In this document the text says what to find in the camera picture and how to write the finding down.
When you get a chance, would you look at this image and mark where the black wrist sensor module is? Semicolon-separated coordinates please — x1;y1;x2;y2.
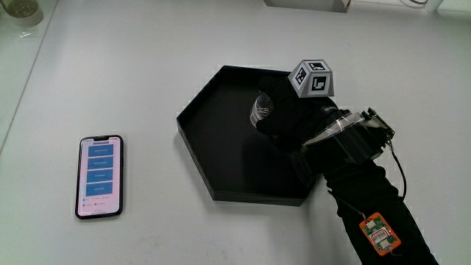
288;107;396;185

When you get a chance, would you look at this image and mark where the orange circuit board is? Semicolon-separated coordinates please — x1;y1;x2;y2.
358;211;403;257

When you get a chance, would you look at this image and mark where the person's right hand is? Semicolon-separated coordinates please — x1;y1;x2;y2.
255;59;351;154

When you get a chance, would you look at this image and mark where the glass jar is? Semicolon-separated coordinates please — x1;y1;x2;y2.
0;0;45;27

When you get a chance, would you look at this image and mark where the person's right forearm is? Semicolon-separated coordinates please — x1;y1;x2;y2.
322;160;439;265

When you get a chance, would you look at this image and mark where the grey box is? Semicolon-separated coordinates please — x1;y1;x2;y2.
263;0;352;14

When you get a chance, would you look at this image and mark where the clear jar of paper clips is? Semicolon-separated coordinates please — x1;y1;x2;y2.
249;92;275;129

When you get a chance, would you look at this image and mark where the black hexagonal plate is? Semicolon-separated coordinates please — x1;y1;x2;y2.
176;65;319;208

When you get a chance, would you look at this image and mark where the black smartphone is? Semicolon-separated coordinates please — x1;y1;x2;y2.
74;134;124;220

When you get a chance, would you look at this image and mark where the thin black cable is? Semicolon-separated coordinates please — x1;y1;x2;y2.
386;140;408;202

